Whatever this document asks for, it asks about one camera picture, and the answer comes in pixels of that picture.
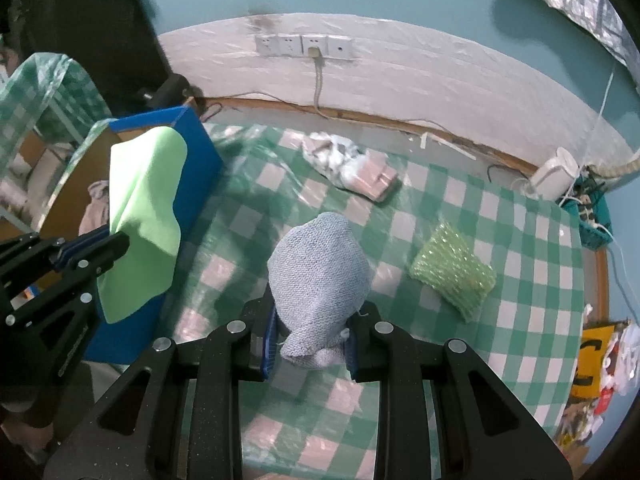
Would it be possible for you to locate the light blue knitted sock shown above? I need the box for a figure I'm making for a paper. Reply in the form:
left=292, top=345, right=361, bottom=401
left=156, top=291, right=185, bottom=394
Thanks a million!
left=267, top=211, right=372, bottom=372

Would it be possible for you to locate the green checkered plastic sheet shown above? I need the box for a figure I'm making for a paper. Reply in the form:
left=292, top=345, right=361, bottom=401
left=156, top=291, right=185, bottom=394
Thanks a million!
left=0, top=52, right=113, bottom=171

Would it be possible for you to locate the grey plug cable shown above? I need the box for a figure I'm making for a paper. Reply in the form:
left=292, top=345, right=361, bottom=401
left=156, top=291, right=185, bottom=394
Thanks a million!
left=306, top=46, right=327, bottom=117

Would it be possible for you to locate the white pull cord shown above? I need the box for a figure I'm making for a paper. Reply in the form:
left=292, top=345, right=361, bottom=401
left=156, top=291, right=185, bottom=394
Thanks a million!
left=582, top=67, right=617, bottom=173

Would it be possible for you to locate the green checkered tablecloth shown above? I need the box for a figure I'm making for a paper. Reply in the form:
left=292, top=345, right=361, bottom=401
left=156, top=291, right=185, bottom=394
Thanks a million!
left=165, top=122, right=586, bottom=480

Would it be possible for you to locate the white electric kettle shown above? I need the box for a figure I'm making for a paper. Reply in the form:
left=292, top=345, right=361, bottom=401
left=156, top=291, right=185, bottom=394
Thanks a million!
left=522, top=147, right=583, bottom=202

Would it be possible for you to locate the yellow printed bag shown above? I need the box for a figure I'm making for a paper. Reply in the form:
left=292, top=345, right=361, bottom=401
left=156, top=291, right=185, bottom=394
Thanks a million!
left=570, top=325, right=617, bottom=401

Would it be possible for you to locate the thin black cable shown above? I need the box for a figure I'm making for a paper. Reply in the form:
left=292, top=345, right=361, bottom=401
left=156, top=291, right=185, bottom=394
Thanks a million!
left=200, top=90, right=531, bottom=186

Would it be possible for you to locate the blue-edged cardboard box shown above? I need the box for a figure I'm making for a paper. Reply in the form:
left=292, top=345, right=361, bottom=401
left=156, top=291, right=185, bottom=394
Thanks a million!
left=37, top=105, right=226, bottom=366

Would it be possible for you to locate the teal plastic basket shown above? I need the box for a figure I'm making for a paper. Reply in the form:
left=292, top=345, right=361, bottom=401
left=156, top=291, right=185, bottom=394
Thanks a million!
left=560, top=180, right=614, bottom=251

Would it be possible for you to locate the pink folded cloth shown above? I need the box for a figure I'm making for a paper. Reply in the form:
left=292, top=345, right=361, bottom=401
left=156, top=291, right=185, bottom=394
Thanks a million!
left=345, top=156, right=401, bottom=204

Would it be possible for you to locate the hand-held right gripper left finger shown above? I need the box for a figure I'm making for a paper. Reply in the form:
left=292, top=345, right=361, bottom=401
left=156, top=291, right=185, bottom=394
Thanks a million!
left=44, top=296, right=281, bottom=480

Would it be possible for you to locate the white patterned cloth bundle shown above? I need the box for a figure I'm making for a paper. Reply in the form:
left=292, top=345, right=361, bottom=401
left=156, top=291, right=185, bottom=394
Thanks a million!
left=301, top=131, right=368, bottom=187

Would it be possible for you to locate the white round-hole wall outlet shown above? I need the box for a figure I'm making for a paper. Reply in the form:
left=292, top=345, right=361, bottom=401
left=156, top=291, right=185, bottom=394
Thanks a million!
left=327, top=36, right=354, bottom=61

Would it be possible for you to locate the light green cloth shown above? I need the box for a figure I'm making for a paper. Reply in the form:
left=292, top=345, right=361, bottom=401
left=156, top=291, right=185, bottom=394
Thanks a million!
left=95, top=126, right=188, bottom=325

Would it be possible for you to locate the black cylindrical device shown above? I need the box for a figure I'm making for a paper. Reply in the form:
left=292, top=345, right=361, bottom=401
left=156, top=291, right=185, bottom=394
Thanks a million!
left=137, top=74, right=192, bottom=112

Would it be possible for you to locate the white power cable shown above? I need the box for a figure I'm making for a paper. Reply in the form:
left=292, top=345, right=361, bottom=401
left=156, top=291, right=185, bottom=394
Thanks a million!
left=559, top=192, right=640, bottom=323

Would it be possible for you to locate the dark cloth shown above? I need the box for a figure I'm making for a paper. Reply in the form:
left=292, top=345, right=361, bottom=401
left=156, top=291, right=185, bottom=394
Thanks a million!
left=0, top=0, right=172, bottom=117

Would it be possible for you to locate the white printed plastic bag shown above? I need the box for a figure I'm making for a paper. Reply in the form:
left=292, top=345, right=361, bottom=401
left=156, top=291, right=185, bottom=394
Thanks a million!
left=595, top=322, right=640, bottom=417

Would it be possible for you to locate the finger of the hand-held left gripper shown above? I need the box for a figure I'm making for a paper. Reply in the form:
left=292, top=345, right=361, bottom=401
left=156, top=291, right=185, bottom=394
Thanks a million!
left=0, top=227, right=110, bottom=287
left=0, top=232, right=132, bottom=332

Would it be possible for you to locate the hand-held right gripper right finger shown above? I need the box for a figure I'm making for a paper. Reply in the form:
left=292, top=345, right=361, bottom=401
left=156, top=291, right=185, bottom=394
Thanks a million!
left=345, top=302, right=573, bottom=480

